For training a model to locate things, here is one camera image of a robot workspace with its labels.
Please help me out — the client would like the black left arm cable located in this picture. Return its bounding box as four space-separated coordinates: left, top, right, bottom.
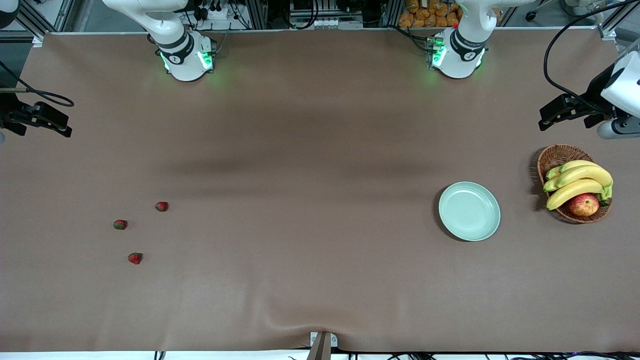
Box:
543 0 640 109

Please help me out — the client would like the brown table cloth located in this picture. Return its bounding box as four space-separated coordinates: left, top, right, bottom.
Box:
0 27 640 353

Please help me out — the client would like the metal table bracket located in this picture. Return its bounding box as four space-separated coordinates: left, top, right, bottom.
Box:
306 331 339 360

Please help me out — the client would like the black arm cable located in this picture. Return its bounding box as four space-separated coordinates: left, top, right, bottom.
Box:
543 0 640 109
0 61 75 108

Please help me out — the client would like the yellow banana bunch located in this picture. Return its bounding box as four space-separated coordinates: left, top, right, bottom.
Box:
543 159 614 211

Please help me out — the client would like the orange bread rolls pile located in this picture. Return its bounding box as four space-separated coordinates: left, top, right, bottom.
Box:
398 0 463 29

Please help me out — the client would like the aluminium frame profile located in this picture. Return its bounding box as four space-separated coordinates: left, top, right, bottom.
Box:
595 0 640 51
10 0 78 48

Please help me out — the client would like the light green plate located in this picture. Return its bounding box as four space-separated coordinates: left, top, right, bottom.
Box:
438 181 501 242

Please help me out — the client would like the brown wicker basket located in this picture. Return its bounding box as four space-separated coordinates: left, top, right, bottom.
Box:
537 144 612 224

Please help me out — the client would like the red apple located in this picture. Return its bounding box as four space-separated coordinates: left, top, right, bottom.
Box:
568 193 600 217

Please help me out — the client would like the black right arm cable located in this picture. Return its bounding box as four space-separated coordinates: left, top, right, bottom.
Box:
0 61 75 108

